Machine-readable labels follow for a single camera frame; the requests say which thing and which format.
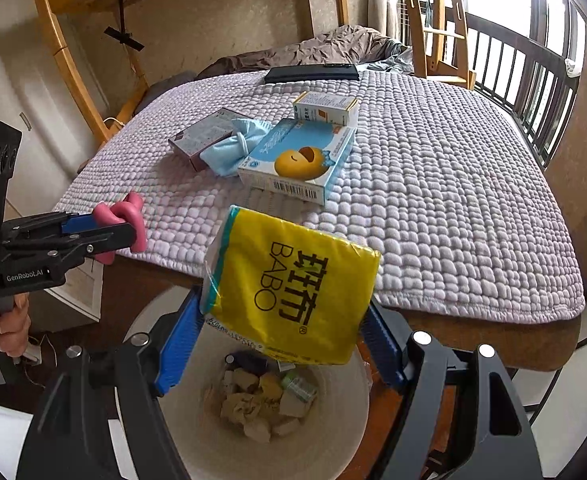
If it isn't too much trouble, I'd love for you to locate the brown duvet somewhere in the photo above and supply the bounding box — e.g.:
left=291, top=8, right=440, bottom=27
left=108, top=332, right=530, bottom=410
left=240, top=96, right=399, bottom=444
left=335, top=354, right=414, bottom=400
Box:
left=196, top=24, right=414, bottom=81

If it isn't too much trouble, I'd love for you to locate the small white and orange box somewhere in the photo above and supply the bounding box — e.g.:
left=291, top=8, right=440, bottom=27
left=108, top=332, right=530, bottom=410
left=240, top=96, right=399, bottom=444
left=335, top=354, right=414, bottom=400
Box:
left=293, top=91, right=361, bottom=127

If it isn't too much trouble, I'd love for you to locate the person's left hand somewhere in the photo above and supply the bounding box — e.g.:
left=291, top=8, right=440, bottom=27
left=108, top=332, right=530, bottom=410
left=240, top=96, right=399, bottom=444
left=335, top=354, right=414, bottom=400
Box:
left=0, top=294, right=31, bottom=361

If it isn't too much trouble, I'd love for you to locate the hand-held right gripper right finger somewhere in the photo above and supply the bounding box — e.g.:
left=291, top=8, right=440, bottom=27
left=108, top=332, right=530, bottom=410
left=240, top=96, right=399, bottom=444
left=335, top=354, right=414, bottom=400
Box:
left=361, top=305, right=544, bottom=480

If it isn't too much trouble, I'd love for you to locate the blue face mask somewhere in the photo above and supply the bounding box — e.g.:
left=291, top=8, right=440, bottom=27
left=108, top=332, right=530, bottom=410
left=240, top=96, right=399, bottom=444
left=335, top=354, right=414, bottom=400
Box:
left=200, top=117, right=279, bottom=178

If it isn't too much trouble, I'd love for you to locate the green and white packet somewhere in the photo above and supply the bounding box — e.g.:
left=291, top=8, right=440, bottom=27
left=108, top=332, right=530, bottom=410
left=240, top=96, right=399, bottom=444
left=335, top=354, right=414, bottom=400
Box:
left=280, top=375, right=318, bottom=403

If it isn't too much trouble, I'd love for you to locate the wooden bunk bed frame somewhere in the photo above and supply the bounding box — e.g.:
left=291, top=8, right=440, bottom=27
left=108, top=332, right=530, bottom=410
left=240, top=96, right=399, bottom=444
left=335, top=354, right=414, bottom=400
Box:
left=28, top=0, right=581, bottom=373

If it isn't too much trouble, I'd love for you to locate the dark red medicine box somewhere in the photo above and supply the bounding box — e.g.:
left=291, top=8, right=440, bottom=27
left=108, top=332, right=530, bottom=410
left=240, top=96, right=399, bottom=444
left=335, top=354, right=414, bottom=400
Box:
left=168, top=108, right=246, bottom=172

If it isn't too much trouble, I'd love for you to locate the grey-green garment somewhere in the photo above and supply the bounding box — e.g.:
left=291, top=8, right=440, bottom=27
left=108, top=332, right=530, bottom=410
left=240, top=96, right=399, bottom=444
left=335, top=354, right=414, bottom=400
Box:
left=366, top=55, right=417, bottom=75

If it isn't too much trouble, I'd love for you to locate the blue white box yellow figure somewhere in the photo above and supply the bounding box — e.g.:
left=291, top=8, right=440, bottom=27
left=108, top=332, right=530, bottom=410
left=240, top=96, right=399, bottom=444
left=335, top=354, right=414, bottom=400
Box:
left=237, top=117, right=358, bottom=206

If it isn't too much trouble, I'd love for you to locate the pile of crumpled paper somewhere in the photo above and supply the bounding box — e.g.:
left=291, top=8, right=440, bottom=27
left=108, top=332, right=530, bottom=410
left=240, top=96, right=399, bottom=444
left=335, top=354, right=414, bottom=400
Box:
left=218, top=365, right=319, bottom=443

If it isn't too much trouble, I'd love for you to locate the black flat box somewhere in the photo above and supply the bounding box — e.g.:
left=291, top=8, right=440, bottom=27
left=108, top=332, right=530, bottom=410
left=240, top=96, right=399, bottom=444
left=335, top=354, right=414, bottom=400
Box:
left=264, top=62, right=360, bottom=85

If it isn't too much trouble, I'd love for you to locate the black wall bracket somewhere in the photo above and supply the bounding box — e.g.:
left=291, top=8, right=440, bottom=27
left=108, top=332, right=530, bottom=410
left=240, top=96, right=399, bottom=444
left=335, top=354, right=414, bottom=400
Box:
left=104, top=0, right=145, bottom=53

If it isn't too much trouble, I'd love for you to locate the grey pillow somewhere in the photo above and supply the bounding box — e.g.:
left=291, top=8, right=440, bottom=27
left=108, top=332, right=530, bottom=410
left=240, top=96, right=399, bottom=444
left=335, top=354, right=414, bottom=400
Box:
left=138, top=71, right=196, bottom=111

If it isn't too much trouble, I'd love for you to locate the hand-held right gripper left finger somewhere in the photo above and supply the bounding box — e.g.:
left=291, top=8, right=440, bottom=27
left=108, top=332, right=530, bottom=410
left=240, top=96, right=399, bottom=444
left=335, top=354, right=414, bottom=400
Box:
left=16, top=285, right=209, bottom=480

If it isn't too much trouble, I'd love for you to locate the pink bone-shaped object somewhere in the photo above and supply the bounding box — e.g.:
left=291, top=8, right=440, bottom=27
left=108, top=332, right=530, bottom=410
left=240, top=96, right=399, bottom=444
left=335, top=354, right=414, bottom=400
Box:
left=92, top=191, right=148, bottom=266

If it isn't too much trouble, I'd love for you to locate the dark window railing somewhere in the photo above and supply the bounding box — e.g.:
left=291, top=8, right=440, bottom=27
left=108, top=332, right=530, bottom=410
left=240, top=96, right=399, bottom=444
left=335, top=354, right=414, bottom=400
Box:
left=466, top=12, right=581, bottom=168

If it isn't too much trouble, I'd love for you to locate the wooden bed ladder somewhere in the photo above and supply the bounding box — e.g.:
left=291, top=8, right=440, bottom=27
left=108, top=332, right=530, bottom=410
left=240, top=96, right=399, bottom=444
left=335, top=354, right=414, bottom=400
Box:
left=396, top=0, right=477, bottom=88

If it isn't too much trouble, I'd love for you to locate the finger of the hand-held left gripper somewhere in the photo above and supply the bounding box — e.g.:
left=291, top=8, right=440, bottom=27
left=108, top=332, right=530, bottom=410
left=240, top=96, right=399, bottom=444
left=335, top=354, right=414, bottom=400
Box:
left=3, top=211, right=99, bottom=241
left=8, top=223, right=139, bottom=263

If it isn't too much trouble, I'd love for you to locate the white trash bin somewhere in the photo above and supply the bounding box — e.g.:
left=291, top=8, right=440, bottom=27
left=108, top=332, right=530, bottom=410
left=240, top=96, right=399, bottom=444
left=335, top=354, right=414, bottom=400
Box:
left=116, top=305, right=374, bottom=480

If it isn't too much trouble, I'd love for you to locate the lilac knitted blanket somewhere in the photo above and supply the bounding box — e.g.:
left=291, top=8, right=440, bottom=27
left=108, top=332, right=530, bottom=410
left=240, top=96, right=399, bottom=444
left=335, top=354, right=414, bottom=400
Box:
left=53, top=70, right=587, bottom=323

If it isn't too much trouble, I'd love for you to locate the white curtain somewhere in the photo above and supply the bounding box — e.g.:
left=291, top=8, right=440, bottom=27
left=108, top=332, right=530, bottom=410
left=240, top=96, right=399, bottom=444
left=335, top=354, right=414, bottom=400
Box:
left=368, top=0, right=404, bottom=41

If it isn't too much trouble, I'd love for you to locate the yellow tissue pack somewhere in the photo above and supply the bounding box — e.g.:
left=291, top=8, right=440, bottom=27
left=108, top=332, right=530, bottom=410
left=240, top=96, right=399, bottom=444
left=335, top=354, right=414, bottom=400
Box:
left=199, top=205, right=381, bottom=366

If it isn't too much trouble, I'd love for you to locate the dark blue wrapper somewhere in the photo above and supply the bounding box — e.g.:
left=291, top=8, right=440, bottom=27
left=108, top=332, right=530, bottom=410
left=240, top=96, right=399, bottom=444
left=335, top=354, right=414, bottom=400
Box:
left=226, top=352, right=269, bottom=376

